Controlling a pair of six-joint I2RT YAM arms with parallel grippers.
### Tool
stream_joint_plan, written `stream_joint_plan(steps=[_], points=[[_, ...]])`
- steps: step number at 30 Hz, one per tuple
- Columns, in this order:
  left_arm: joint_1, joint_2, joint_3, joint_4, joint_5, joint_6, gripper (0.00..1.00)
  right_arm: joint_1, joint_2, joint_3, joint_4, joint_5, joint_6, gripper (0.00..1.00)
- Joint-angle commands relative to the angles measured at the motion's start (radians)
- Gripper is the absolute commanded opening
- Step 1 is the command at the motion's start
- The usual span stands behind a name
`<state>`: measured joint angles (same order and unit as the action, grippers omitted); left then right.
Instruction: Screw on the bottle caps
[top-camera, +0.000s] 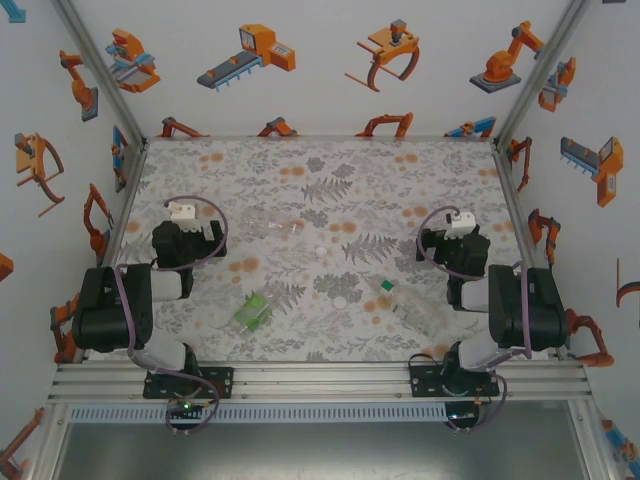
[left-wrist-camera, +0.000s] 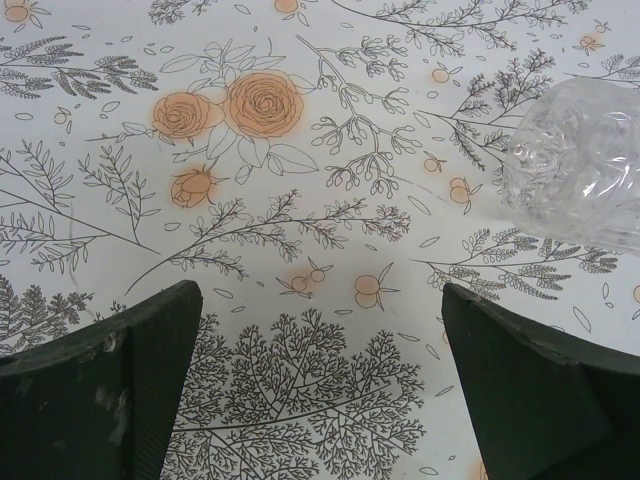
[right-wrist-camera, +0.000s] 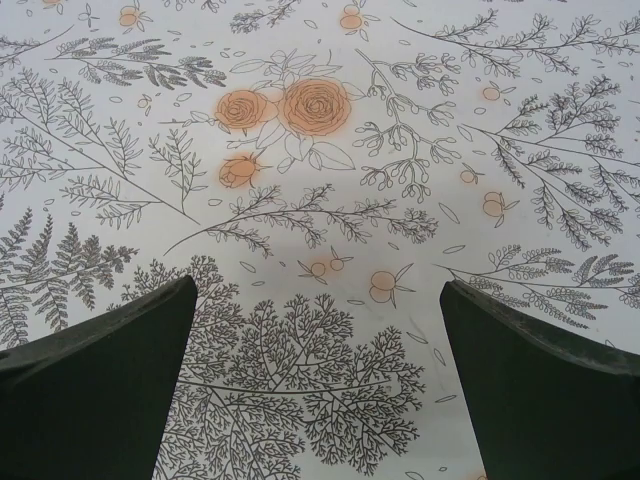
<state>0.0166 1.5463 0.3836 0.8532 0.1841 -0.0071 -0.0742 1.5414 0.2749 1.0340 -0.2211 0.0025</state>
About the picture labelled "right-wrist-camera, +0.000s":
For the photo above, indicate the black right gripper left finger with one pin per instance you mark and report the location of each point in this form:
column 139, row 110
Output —
column 90, row 390

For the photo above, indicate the floral printed tablecloth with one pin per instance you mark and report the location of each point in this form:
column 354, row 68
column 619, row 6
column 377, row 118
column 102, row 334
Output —
column 320, row 150

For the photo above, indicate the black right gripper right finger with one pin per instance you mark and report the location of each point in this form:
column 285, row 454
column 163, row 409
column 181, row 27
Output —
column 550, row 400

